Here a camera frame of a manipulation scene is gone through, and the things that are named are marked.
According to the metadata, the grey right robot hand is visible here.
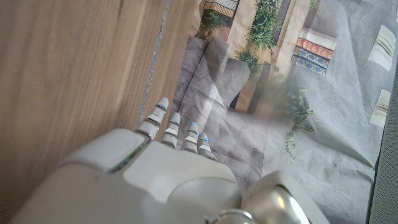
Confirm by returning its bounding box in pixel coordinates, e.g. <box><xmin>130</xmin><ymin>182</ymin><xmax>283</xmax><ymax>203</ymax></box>
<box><xmin>9</xmin><ymin>96</ymin><xmax>330</xmax><ymax>224</ymax></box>

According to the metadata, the printed fabric backdrop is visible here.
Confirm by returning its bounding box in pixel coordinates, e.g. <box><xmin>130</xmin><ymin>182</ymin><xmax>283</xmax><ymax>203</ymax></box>
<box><xmin>169</xmin><ymin>0</ymin><xmax>398</xmax><ymax>224</ymax></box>

